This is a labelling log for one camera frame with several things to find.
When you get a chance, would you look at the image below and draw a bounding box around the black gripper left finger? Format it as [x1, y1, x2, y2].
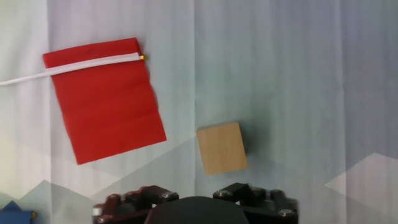
[92, 185, 180, 224]

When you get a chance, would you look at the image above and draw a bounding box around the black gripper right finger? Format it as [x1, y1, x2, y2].
[212, 182, 300, 224]

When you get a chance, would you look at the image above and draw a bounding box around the small wooden block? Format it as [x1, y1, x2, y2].
[196, 121, 249, 177]

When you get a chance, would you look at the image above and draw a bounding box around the small red flag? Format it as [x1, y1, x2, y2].
[0, 37, 167, 166]

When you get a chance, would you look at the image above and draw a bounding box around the blue flag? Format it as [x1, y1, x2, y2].
[0, 200, 37, 224]

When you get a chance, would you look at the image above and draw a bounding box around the teal and white tablecloth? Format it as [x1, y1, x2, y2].
[0, 0, 398, 224]

